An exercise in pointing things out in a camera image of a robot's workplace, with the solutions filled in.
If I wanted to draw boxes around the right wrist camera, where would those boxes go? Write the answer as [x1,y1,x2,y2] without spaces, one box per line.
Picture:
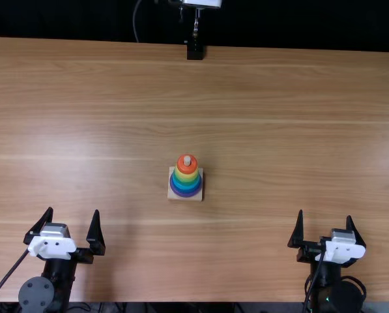
[315,239,366,264]

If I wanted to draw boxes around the black cable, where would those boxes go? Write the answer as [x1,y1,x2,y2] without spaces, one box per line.
[303,243,328,313]
[341,275,367,308]
[0,248,31,313]

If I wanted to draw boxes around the dark blue ring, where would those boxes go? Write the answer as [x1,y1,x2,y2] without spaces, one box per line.
[169,173,205,194]

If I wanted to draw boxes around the white mounted camera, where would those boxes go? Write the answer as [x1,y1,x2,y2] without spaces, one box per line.
[180,0,223,10]

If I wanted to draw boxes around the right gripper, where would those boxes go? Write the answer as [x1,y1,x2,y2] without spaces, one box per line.
[287,209,367,263]

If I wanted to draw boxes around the black clamp stand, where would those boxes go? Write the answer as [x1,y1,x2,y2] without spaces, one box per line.
[179,8,207,61]

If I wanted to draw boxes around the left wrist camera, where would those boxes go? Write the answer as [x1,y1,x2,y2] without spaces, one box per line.
[27,235,78,261]

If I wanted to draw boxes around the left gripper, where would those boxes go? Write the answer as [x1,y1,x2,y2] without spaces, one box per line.
[23,207,106,265]

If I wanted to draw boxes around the dark green ring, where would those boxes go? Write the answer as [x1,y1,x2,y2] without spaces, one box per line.
[171,170,203,186]

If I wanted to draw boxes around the light blue ring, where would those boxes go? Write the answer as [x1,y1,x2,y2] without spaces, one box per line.
[171,171,203,190]

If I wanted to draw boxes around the wooden peg base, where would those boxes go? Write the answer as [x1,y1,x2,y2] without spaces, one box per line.
[167,156,206,202]

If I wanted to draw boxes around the grey cable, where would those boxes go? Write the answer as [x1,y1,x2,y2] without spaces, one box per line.
[132,0,143,44]

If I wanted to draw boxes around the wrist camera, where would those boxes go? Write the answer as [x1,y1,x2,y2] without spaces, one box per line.
[315,239,366,264]
[27,235,78,261]

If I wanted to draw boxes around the yellow ring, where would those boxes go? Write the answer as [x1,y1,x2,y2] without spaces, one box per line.
[175,164,200,179]

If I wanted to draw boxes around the orange ring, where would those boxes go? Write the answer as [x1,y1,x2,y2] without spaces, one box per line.
[176,154,199,174]

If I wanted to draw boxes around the light green ring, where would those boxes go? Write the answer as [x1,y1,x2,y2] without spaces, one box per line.
[173,168,201,183]

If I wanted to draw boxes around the purple ring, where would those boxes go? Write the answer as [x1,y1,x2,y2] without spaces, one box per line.
[169,175,205,200]

